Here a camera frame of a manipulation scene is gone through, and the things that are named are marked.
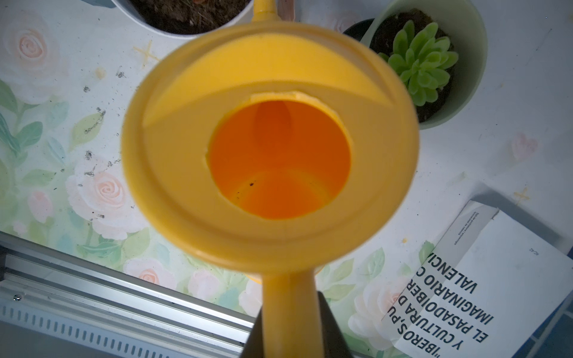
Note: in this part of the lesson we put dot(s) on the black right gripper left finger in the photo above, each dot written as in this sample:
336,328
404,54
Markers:
254,346

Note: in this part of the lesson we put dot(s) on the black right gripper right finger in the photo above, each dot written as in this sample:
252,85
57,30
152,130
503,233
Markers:
335,345

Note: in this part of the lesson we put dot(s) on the yellow watering can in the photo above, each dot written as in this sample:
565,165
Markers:
271,148

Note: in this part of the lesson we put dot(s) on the bright green succulent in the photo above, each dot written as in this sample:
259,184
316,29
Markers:
421,60

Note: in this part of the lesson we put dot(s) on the green plant pot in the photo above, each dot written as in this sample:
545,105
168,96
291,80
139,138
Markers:
458,20

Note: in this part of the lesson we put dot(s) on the dark green saucer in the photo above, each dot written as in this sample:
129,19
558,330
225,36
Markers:
359,29

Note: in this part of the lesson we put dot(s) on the white plant pot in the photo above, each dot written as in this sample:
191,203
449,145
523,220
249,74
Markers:
185,19

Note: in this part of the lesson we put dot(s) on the pink saucer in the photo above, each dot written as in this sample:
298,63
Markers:
286,10

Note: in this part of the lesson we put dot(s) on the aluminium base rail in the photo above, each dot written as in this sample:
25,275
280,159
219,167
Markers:
66,306

